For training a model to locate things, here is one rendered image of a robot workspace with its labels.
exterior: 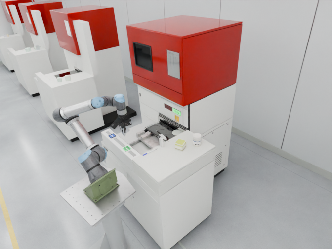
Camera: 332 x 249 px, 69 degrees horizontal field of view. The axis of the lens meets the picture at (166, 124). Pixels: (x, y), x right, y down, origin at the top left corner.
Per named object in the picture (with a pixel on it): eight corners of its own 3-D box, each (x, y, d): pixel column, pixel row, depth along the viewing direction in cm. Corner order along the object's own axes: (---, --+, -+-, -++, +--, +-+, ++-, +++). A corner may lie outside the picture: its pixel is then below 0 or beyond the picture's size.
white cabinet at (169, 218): (155, 172, 318) (150, 119, 275) (211, 219, 253) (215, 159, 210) (113, 197, 285) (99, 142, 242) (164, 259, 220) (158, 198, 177)
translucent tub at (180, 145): (179, 144, 206) (178, 138, 203) (186, 146, 203) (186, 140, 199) (174, 149, 201) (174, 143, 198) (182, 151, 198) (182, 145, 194)
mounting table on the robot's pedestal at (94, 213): (96, 237, 166) (91, 226, 159) (63, 205, 192) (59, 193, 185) (142, 197, 194) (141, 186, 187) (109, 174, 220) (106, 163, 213)
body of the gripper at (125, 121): (132, 125, 195) (130, 112, 189) (123, 129, 191) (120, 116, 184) (127, 122, 200) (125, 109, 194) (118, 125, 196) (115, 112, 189)
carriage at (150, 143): (143, 134, 243) (142, 132, 242) (165, 150, 219) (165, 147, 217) (136, 137, 239) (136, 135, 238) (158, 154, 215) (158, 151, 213)
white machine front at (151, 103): (142, 112, 289) (138, 81, 268) (189, 141, 234) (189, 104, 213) (140, 113, 288) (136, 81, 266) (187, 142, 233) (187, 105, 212)
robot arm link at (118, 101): (115, 93, 185) (126, 93, 183) (117, 105, 191) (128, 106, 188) (111, 97, 178) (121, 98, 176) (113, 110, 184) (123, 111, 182)
